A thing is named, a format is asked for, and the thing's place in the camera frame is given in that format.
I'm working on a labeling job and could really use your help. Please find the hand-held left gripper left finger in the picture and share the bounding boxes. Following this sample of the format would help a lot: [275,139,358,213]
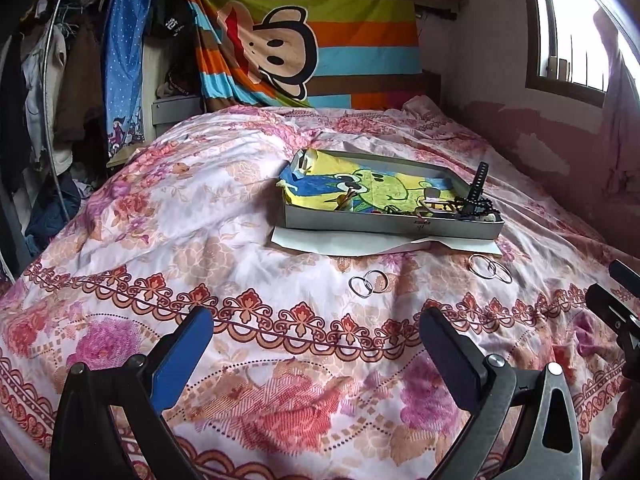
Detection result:
[50,306,215,480]

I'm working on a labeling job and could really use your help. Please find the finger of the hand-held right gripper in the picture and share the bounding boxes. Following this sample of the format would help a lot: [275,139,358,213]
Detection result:
[586,283,640,332]
[609,259,640,289]

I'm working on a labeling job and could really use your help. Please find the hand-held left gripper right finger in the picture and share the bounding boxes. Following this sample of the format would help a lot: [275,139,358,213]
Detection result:
[422,306,583,480]

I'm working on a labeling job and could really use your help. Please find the black bead necklace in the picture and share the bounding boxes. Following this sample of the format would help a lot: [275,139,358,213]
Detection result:
[449,197,501,222]

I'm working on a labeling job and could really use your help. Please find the grey shallow box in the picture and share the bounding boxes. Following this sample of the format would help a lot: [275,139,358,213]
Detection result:
[282,149,505,241]

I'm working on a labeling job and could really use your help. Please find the black striped bracelet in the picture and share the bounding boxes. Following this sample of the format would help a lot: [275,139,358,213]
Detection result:
[462,161,489,216]

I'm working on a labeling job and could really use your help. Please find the white paper sheet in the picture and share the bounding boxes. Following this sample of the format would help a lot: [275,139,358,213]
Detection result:
[271,225,503,257]

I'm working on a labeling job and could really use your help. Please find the pink curtain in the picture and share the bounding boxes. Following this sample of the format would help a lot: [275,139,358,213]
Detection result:
[592,7,640,201]

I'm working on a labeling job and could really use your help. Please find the yellow blue cartoon cloth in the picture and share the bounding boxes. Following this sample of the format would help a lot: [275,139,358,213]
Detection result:
[277,149,451,218]

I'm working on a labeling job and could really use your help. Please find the grey bedside panel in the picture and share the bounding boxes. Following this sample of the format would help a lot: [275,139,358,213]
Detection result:
[150,97,203,129]

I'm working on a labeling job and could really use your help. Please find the window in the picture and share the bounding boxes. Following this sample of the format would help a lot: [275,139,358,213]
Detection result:
[520,0,640,107]

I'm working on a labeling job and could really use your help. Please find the wooden headboard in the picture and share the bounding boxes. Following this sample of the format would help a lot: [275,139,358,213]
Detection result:
[307,72,442,111]

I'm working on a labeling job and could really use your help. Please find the clothes rack with clothes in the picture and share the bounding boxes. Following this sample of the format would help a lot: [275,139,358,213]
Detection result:
[0,0,117,283]

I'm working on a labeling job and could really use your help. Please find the blue dotted cloth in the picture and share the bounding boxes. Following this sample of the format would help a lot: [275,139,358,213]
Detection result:
[102,0,157,161]

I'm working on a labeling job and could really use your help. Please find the black cap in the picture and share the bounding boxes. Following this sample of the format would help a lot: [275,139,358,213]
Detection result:
[150,0,193,41]

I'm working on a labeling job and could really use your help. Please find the striped monkey print cloth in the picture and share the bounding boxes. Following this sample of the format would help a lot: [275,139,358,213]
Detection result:
[180,0,423,111]

